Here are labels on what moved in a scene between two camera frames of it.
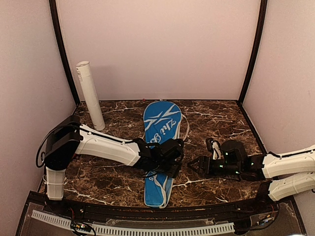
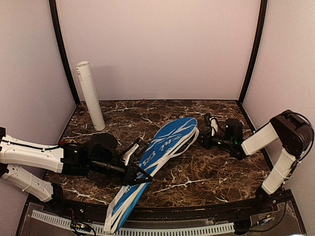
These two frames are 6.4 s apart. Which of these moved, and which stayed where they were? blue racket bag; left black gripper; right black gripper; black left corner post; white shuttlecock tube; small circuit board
Moved: right black gripper; blue racket bag; left black gripper
Stayed: white shuttlecock tube; black left corner post; small circuit board
